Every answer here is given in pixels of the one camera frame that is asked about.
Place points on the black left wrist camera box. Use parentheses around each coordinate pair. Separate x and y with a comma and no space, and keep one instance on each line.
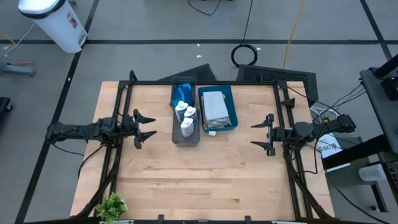
(104,124)

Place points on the white paper tag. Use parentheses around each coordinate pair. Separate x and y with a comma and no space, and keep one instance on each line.
(212,133)

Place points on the black perforated panel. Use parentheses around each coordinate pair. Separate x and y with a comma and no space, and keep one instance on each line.
(273,74)

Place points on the white printed paper sheet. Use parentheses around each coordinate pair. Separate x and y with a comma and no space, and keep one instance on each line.
(329,149)

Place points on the small green potted plant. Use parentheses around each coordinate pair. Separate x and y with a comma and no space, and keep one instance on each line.
(110,208)

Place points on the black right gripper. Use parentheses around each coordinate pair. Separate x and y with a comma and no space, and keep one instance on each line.
(281,134)

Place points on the white trash can black rim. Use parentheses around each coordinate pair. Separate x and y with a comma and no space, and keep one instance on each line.
(59,28)

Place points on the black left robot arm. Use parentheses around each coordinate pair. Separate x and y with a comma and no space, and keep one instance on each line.
(77,130)

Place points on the black aluminium table frame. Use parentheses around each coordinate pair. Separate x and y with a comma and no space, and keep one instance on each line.
(149,82)

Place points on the blue plastic bin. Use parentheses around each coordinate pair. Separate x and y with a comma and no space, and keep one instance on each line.
(233,105)

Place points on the black flat panel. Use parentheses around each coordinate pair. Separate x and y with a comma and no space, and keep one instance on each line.
(199,73)

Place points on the dark grey desk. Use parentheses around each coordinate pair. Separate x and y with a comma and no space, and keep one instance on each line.
(379,102)

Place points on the clear plastic roll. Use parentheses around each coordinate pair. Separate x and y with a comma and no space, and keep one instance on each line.
(371,172)

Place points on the smoky grey plastic bin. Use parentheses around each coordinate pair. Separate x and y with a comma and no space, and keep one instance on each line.
(174,80)
(186,141)

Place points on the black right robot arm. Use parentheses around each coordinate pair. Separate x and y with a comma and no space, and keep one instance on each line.
(329,126)

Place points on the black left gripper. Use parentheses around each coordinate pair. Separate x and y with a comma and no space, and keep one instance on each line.
(127,127)

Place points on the black stand legs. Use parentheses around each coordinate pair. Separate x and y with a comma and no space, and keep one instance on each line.
(354,152)

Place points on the black caster base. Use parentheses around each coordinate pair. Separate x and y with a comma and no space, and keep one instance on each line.
(4,104)

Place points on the white plastic polish bottle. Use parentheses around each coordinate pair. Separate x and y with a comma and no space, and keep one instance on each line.
(187,128)
(180,112)
(191,114)

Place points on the white waffle weave towel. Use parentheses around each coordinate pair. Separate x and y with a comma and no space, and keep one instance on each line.
(216,105)

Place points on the grey stand foot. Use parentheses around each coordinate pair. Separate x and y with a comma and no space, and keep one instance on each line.
(18,69)

